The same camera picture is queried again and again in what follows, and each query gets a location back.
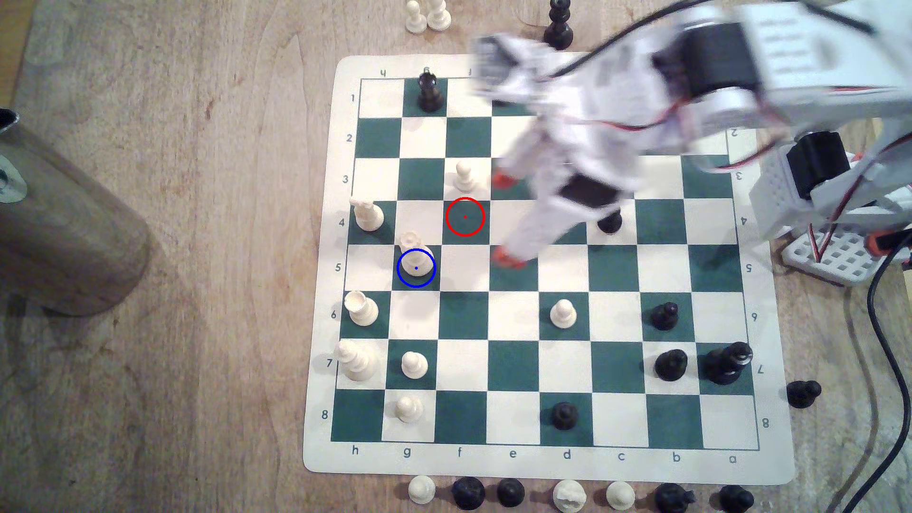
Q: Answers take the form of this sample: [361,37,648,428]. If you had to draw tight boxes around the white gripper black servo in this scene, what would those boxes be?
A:
[490,120,646,271]

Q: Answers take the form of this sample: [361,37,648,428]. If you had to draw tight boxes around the black chess rook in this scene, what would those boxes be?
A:
[452,476,486,511]

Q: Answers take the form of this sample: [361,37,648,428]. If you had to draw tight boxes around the white chess bishop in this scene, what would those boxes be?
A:
[351,197,386,232]

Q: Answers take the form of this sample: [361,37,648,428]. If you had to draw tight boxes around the white chess queen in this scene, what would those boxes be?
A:
[398,231,436,280]

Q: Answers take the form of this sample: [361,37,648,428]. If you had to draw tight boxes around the white chess knight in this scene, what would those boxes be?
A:
[553,479,588,513]

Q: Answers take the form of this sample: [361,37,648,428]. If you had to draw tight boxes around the black chess king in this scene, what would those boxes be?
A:
[702,342,754,386]

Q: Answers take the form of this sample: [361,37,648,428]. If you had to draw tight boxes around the brown wooden cylinder post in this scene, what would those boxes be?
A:
[0,107,152,318]

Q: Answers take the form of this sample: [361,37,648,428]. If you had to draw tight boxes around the green white chess board mat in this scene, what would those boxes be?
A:
[303,53,797,487]

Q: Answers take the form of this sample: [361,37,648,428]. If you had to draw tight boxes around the black chess bishop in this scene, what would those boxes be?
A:
[543,0,575,49]
[415,67,444,114]

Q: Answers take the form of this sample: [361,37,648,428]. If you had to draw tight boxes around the white chess rook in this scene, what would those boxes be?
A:
[344,291,379,327]

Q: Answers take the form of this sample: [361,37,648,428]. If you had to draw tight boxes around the thin black camera cable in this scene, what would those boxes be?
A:
[550,0,713,78]

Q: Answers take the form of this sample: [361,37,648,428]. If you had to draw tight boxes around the white perforated base plate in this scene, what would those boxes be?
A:
[781,227,912,287]

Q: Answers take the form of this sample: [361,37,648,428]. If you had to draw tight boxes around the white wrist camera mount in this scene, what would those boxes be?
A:
[469,34,567,101]

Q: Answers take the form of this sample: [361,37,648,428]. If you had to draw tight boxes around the black chess knight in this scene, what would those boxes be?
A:
[654,482,695,513]

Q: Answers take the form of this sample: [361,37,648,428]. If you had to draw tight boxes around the black pawn on b7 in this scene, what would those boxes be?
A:
[654,348,689,381]

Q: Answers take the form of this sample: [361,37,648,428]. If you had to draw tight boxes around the white chess king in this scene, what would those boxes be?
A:
[335,339,379,382]

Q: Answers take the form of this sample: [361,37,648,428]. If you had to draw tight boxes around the thick black cable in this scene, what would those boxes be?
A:
[841,231,912,513]

